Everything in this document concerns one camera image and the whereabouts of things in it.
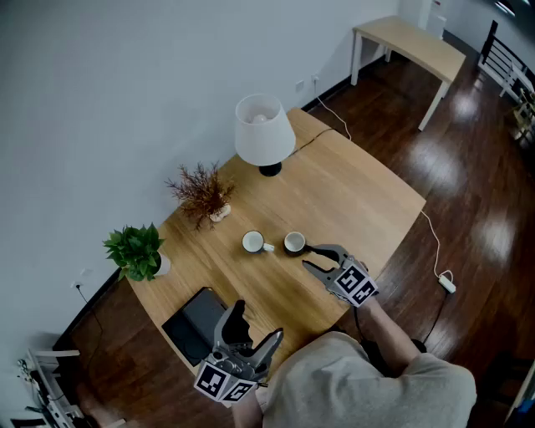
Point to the white cup dark inside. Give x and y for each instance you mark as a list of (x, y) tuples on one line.
[(294, 241)]

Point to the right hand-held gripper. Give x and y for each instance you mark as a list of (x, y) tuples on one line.
[(353, 284)]

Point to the white box unit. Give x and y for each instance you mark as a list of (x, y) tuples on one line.
[(436, 25)]

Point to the white power strip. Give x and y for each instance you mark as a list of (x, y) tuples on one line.
[(447, 284)]

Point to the wooden side desk white legs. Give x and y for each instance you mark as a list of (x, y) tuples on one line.
[(409, 39)]

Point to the green plant in white pot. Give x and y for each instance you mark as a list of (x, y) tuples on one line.
[(136, 251)]

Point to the red-brown plant in white vase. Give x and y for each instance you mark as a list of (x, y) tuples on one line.
[(205, 196)]

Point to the white shade table lamp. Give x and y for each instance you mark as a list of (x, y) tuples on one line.
[(263, 142)]

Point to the person's right forearm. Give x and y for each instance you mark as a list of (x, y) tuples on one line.
[(384, 330)]

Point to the white metal rack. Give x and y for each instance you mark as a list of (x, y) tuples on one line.
[(54, 353)]

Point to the black railing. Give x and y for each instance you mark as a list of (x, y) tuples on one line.
[(493, 33)]

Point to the person's left forearm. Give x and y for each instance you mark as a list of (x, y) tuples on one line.
[(246, 411)]

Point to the black drawer box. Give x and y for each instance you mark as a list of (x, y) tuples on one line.
[(196, 322)]

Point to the person's grey shirt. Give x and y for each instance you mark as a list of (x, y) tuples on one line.
[(355, 388)]

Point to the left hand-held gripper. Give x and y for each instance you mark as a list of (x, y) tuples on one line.
[(227, 376)]

